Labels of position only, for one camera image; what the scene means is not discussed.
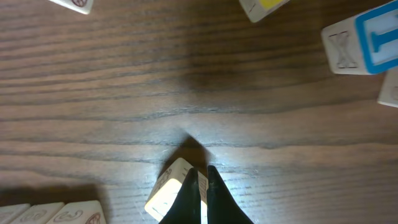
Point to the blue S block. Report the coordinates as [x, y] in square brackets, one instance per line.
[388, 93]

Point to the green R block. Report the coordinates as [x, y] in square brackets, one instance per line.
[10, 212]

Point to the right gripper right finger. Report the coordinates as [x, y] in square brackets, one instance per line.
[222, 208]

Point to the yellow block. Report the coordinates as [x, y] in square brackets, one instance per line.
[258, 9]
[166, 189]

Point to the blue P block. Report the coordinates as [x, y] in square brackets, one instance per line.
[87, 212]

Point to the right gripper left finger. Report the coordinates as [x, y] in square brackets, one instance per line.
[186, 208]

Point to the green B block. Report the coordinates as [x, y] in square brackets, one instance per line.
[81, 6]

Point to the blue E block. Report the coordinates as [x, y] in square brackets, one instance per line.
[365, 44]

